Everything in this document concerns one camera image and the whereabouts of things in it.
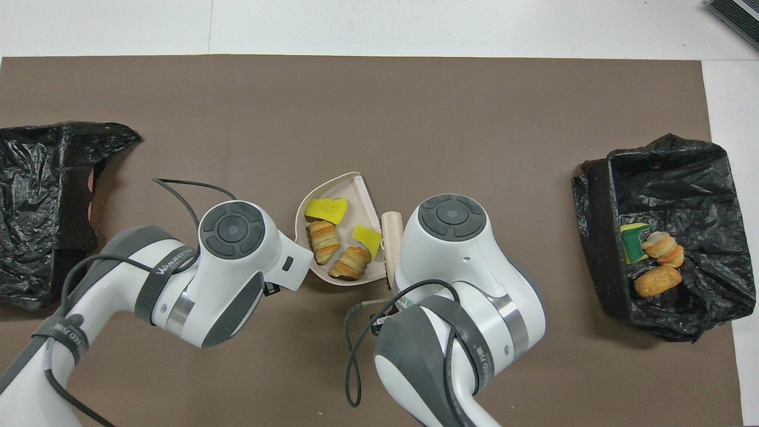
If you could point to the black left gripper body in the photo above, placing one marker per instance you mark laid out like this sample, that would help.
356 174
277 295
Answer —
271 289

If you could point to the striped croissant bread roll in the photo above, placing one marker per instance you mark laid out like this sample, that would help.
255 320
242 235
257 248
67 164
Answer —
351 263
664 249
324 240

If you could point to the round golden bread bun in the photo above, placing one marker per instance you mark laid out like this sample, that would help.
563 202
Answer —
658 280

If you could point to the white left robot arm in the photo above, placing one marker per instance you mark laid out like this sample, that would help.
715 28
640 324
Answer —
237 267

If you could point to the dark ribbed panel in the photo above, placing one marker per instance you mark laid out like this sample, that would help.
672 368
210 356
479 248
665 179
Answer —
738 15

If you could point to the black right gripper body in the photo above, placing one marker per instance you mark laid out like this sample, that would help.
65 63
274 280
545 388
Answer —
382 320

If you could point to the plain yellow sponge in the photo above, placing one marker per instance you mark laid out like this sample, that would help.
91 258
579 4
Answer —
325 210

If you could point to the brown paper table mat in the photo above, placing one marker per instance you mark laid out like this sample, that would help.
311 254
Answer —
379 89

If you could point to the green and yellow sponge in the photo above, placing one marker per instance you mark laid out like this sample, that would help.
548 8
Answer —
367 240
634 246

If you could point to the beige hand brush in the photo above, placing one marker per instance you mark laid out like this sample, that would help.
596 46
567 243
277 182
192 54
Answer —
391 231

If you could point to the beige plastic dustpan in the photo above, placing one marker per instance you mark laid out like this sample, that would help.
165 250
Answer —
356 193

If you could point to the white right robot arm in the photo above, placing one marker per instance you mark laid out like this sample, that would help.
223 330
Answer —
462 255

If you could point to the black bag lined bin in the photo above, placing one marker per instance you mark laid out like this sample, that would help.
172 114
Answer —
699 196

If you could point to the pink plastic bin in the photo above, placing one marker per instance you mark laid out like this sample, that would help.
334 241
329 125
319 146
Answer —
91 179

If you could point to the black bag over pink bin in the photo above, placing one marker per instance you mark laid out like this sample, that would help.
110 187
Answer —
35 261

